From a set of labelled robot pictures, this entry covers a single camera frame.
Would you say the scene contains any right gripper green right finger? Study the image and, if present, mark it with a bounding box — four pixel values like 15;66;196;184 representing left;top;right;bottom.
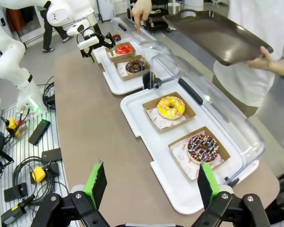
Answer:
191;163;272;227

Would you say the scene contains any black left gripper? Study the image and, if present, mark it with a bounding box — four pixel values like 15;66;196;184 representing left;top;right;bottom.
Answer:
77;34;115;64

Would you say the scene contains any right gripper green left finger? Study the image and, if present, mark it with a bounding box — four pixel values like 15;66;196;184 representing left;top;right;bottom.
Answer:
36;159;108;227

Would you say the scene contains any red glazed donut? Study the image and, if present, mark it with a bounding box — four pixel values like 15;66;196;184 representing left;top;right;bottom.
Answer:
115;44;133;55

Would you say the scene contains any red printed paper liner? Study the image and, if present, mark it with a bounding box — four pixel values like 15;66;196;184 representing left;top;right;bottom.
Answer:
169;134;226;181
116;62;131;78
144;107;188;131

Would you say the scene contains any chocolate crumb donut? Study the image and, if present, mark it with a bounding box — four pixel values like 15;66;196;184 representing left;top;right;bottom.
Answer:
125;59;146;74

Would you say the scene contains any dark brown serving tray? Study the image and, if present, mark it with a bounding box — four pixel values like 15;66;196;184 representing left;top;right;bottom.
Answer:
161;9;274;67

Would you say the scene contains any chocolate donut with coloured sprinkles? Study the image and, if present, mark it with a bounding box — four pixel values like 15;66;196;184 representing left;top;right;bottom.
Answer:
187;133;220;164

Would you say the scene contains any walking person in black trousers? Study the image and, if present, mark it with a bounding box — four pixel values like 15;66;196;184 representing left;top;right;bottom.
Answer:
42;20;75;53

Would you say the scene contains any chocolate sprinkle donut in tray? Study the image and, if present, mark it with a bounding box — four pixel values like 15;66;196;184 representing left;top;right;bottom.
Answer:
168;126;231;181

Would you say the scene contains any yellow donut in cardboard tray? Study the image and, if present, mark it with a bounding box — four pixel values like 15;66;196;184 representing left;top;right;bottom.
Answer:
142;91;197;133

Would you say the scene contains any yellow sprinkled donut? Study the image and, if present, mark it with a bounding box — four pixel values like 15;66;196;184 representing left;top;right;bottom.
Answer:
157;95;186;120

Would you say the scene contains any person in white shirt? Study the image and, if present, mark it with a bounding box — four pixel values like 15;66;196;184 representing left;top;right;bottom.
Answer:
212;0;284;119

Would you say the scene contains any person's right hand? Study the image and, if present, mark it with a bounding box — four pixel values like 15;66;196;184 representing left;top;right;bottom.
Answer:
130;0;155;33

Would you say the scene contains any person's left hand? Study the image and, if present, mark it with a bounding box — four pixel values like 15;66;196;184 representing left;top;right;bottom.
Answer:
245;46;284;76

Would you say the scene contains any white display tray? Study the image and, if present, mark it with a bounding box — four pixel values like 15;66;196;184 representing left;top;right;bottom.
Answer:
92;42;172;96
120;88;260;215

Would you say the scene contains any clear plastic display lid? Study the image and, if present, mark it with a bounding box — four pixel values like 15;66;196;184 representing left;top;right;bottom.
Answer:
142;53;266;171
111;17;174;62

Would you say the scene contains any flat black square box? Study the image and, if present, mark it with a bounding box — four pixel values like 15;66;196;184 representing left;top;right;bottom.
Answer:
41;148;62;164

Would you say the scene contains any black equipment crate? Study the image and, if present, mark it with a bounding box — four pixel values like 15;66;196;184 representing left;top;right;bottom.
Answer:
145;13;177;33

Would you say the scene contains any long black rectangular box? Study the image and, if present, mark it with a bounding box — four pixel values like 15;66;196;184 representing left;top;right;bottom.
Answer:
28;119;51;146

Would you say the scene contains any black and yellow hand controller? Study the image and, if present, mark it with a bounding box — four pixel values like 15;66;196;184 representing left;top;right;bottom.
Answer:
0;194;36;225

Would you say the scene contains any yellow emergency stop button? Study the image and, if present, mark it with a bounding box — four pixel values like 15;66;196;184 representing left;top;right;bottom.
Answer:
5;117;21;137

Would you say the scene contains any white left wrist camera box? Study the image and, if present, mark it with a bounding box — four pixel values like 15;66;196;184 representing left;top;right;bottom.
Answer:
66;19;89;36

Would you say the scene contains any yellow plastic switch box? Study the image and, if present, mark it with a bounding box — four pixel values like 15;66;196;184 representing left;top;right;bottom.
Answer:
31;166;47;184

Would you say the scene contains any black cable bundle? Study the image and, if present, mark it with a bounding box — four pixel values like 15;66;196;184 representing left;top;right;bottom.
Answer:
42;75;57;111

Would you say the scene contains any coiled black cable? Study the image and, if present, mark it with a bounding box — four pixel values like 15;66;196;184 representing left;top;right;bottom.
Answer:
12;156;69;206

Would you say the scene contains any black metal bracket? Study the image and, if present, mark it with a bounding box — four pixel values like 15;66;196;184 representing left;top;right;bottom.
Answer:
3;182;29;202

